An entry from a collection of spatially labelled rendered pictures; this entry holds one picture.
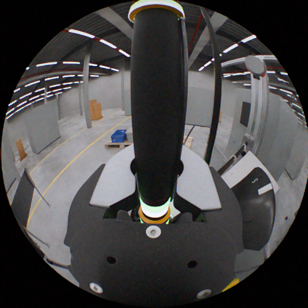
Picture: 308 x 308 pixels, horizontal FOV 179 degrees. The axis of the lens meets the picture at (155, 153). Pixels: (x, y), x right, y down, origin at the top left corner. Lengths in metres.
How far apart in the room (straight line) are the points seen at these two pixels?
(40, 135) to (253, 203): 6.51
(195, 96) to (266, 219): 5.67
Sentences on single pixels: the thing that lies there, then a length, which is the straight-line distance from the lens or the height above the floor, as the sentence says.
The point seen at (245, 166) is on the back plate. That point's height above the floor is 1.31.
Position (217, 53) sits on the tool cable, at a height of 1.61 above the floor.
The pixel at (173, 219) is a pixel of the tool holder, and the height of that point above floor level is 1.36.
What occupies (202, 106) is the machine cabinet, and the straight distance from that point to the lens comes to 5.83.
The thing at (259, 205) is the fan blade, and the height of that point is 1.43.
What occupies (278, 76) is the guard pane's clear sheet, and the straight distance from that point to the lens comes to 0.87.
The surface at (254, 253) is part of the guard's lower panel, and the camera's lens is 0.99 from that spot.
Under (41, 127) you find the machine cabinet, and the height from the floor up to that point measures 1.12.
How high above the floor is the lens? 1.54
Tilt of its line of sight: 31 degrees down
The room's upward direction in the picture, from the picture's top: straight up
